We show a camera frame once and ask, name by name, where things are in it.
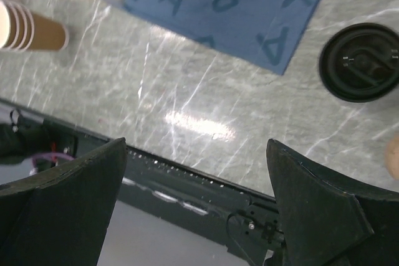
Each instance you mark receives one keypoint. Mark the brown pulp cup carrier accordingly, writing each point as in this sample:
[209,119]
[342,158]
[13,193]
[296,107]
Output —
[392,157]

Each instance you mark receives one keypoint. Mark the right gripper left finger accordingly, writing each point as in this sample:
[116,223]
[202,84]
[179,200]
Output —
[61,216]

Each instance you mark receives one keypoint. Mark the stack of brown paper cups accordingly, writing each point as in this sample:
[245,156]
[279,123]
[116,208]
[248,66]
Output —
[24,30]

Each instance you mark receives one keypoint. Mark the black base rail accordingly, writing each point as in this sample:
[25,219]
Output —
[245,221]

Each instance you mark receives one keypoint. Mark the blue alphabet cloth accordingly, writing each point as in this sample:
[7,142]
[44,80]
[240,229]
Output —
[263,32]

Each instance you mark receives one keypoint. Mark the black plastic cup lid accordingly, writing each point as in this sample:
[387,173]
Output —
[360,63]

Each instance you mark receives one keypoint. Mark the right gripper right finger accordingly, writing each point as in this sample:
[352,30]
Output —
[329,218]

